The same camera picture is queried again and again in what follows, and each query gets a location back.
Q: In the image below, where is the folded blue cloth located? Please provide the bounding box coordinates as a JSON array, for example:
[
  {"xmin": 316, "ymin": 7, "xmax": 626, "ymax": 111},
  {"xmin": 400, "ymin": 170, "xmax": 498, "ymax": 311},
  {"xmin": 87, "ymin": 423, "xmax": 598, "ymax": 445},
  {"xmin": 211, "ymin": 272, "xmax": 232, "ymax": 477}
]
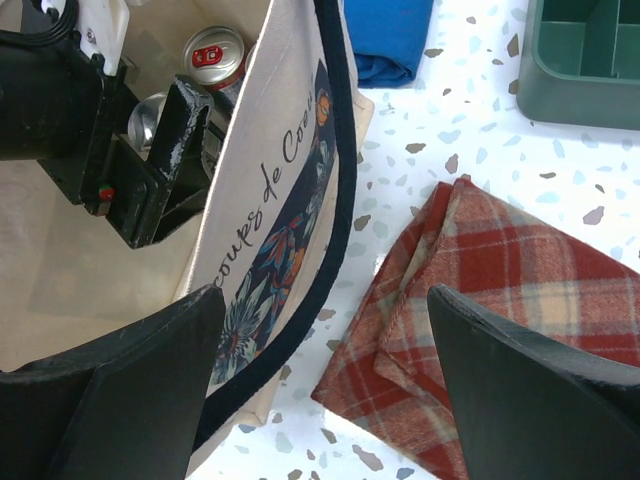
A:
[{"xmin": 343, "ymin": 0, "xmax": 434, "ymax": 89}]

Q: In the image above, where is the red plaid cloth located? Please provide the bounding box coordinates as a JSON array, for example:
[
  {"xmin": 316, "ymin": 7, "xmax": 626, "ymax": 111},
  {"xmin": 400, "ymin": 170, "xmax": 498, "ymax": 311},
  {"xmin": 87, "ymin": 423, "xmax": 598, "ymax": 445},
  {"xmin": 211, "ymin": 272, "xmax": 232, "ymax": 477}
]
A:
[{"xmin": 312, "ymin": 178, "xmax": 639, "ymax": 479}]

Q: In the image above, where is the beige canvas tote bag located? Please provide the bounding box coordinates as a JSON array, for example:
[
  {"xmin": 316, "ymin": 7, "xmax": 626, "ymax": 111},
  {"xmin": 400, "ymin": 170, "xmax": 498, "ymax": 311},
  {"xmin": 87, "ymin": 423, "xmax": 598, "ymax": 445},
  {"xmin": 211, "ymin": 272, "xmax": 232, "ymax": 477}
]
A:
[{"xmin": 1, "ymin": 1, "xmax": 372, "ymax": 478}]

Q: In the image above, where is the black can foil top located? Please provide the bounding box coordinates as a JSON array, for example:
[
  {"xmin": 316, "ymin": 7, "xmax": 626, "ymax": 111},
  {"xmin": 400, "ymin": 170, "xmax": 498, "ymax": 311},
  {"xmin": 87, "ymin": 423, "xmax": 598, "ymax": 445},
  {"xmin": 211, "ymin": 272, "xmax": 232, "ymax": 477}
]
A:
[{"xmin": 127, "ymin": 92, "xmax": 167, "ymax": 152}]

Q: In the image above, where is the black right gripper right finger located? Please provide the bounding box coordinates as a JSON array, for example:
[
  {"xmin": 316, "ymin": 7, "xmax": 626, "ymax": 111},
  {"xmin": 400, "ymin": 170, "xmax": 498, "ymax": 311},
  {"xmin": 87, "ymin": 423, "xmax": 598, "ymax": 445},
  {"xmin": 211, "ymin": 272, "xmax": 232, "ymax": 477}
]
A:
[{"xmin": 427, "ymin": 285, "xmax": 639, "ymax": 479}]

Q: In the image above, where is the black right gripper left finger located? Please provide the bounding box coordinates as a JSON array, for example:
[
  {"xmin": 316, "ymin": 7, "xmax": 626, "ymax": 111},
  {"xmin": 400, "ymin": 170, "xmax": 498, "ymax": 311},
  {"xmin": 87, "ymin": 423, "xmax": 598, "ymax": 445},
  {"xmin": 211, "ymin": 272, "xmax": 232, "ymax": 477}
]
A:
[{"xmin": 1, "ymin": 286, "xmax": 225, "ymax": 479}]

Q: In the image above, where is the green compartment tray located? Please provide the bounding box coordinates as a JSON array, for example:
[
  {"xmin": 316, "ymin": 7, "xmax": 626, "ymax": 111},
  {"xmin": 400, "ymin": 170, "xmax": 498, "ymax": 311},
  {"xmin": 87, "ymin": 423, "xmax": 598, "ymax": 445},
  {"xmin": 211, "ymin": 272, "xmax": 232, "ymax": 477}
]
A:
[{"xmin": 516, "ymin": 0, "xmax": 639, "ymax": 130}]

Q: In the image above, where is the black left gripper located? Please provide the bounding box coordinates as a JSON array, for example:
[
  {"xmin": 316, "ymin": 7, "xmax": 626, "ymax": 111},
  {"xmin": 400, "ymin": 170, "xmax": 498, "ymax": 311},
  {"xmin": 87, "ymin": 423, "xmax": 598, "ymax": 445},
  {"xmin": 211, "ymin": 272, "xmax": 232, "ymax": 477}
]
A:
[{"xmin": 1, "ymin": 34, "xmax": 214, "ymax": 249}]

